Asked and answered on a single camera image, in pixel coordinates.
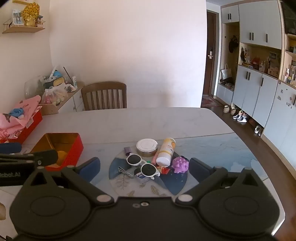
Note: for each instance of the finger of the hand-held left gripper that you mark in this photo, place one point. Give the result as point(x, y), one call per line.
point(46, 156)
point(10, 147)

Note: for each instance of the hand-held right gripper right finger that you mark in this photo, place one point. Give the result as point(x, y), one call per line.
point(200, 170)

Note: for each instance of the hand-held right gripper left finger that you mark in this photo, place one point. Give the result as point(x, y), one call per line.
point(89, 169)

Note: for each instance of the purple spiky ball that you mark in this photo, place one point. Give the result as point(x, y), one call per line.
point(180, 165)

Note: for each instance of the red tin box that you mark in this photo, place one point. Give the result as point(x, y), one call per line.
point(76, 146)

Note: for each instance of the red orange snack wrapper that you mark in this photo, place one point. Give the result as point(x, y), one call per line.
point(164, 170)

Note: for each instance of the yellow white bottle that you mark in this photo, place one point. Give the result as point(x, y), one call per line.
point(166, 153)

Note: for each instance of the small purple box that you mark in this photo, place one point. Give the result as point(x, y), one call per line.
point(127, 151)

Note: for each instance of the small blue labelled packet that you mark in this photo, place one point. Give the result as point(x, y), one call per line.
point(140, 177)

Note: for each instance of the white round sunglasses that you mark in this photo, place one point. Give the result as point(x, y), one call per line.
point(148, 170)

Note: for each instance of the orange fruit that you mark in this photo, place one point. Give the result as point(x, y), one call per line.
point(61, 154)

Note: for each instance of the large red box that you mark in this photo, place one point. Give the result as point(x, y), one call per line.
point(30, 126)

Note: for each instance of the blue soft toy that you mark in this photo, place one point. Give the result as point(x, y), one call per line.
point(17, 112)

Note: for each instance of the metal hair clip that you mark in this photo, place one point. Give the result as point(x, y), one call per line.
point(126, 172)

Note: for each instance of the pink printed cloth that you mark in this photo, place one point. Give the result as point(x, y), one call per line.
point(20, 111)

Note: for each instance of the beige translucent dish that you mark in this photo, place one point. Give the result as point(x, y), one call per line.
point(2, 211)

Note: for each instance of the pink tube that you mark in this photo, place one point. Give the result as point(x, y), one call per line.
point(155, 157)

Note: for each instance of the round blue white placemat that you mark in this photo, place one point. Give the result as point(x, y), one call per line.
point(138, 188)

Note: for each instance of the white sideboard cabinet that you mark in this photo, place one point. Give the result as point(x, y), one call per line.
point(71, 99)

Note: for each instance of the clear plastic bag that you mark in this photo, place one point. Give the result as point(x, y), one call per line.
point(54, 93)

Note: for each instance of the clear glass jar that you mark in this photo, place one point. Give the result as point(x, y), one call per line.
point(32, 87)

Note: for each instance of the white black sneaker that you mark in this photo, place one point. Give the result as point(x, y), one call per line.
point(242, 119)
point(237, 115)

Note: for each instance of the cream shoe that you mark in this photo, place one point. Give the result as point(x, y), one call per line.
point(226, 109)
point(232, 110)

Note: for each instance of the patterned rug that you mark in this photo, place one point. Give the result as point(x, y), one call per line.
point(210, 102)

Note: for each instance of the white shoe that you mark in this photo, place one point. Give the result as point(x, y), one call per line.
point(257, 129)

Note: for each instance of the yellow box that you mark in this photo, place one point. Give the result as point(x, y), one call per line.
point(59, 82)

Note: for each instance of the wooden chair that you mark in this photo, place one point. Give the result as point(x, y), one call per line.
point(104, 95)

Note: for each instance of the white tube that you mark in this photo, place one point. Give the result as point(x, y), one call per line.
point(74, 81)

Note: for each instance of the white tote bag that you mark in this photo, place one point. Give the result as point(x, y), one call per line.
point(226, 73)

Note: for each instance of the red toy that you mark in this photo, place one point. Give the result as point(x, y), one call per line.
point(255, 61)

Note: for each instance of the dark figurine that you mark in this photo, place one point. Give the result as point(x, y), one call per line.
point(242, 55)

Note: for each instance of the small wooden box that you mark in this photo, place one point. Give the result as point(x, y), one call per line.
point(274, 71)

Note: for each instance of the black hanging bag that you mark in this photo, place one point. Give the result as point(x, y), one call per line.
point(233, 44)

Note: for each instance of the small white bottle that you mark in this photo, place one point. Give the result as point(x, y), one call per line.
point(287, 73)

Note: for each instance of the gold ornament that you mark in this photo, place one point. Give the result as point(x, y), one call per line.
point(30, 14)

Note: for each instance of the dark brown door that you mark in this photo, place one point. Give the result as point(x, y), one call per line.
point(210, 34)

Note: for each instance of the picture card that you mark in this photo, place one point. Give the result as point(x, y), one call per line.
point(273, 55)

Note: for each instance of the white wardrobe cabinet unit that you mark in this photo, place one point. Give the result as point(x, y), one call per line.
point(261, 20)

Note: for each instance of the wooden wall shelf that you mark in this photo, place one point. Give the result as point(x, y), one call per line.
point(23, 29)

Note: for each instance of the photo frame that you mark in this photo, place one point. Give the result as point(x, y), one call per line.
point(17, 17)

